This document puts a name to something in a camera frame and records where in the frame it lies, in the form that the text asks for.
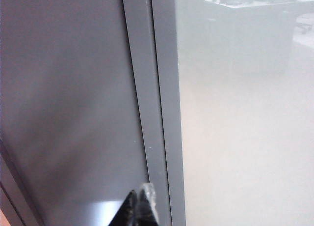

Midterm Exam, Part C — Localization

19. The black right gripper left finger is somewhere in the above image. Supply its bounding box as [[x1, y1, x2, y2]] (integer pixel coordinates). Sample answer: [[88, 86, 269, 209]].
[[107, 189, 137, 226]]

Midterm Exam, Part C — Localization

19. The taped black right gripper right finger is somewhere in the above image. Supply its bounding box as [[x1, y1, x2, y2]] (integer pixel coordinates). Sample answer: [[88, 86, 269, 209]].
[[134, 183, 160, 226]]

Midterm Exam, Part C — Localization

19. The frosted glass panel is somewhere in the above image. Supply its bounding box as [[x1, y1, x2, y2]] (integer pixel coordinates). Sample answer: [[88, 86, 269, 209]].
[[173, 0, 314, 226]]

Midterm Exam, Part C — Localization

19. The wide grey metal frame post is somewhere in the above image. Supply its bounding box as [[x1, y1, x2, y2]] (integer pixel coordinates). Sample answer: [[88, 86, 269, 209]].
[[0, 137, 45, 226]]

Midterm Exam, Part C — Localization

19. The narrow grey metal frame post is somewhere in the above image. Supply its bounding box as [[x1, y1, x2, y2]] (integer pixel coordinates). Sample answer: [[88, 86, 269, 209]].
[[121, 0, 187, 226]]

